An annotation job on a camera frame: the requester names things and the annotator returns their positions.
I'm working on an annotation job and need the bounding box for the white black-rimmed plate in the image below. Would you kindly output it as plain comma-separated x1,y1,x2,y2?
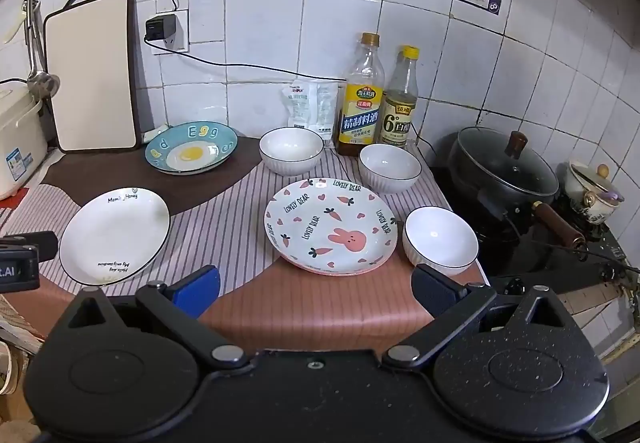
58,187,170,286

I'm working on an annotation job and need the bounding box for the pink rabbit carrot plate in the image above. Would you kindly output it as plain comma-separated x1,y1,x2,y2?
264,177,398,277

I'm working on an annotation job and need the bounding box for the teal fried egg plate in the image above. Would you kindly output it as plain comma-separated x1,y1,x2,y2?
144,121,239,175

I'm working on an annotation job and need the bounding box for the black gas stove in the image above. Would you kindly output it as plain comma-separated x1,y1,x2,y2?
432,166,639,295

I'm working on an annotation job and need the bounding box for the white rice cooker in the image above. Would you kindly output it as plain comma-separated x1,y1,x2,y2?
0,84,48,199

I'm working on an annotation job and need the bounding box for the striped brown pink table mat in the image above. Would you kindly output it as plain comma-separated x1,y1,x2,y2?
0,134,492,354

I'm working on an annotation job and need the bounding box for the black wok with lid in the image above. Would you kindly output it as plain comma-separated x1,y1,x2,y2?
448,126,560,220

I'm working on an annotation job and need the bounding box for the hanging metal ladle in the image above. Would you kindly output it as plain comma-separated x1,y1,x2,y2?
24,0,60,100

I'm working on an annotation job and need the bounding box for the white vinegar bottle yellow cap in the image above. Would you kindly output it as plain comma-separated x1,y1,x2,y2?
378,45,420,148

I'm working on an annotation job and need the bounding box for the yellow label cooking wine bottle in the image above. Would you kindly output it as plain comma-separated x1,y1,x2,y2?
335,32,385,157

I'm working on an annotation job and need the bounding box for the white cutting board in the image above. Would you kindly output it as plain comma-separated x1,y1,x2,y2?
43,0,142,152

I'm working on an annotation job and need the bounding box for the clear plastic salt bag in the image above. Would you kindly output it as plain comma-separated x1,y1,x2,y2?
282,81,344,142

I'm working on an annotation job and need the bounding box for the black power adapter plug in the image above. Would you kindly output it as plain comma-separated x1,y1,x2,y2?
144,14,177,42

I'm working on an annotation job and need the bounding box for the wooden wok handle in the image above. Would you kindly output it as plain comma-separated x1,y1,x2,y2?
532,201,586,249

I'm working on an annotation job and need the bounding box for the white wall socket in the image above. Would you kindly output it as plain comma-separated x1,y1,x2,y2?
145,10,189,55

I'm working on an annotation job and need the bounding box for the black power cable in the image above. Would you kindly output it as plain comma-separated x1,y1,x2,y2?
96,0,352,83

